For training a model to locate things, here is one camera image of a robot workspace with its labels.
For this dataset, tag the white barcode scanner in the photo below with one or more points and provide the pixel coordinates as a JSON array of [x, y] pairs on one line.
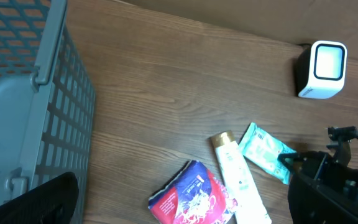
[[320, 70]]

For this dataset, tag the teal wet wipes pack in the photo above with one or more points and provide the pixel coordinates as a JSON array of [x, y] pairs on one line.
[[263, 150]]

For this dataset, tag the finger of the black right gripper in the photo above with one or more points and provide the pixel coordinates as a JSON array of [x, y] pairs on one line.
[[288, 159]]

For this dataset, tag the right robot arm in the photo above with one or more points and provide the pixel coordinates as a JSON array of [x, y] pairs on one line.
[[330, 170]]

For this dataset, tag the grey plastic basket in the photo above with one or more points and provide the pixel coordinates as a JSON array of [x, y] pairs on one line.
[[46, 100]]

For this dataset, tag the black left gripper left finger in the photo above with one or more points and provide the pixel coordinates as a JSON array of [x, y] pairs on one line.
[[50, 203]]

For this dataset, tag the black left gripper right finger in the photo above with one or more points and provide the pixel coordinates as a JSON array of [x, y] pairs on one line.
[[311, 202]]

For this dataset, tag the purple Carefree pad pack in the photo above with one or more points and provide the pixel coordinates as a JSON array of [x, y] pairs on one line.
[[194, 196]]

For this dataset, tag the white tube gold cap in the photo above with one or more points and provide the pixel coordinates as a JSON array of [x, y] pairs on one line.
[[238, 180]]

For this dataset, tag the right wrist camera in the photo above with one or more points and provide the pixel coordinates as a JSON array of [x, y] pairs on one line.
[[340, 139]]

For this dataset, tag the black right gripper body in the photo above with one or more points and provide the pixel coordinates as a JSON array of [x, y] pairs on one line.
[[331, 171]]

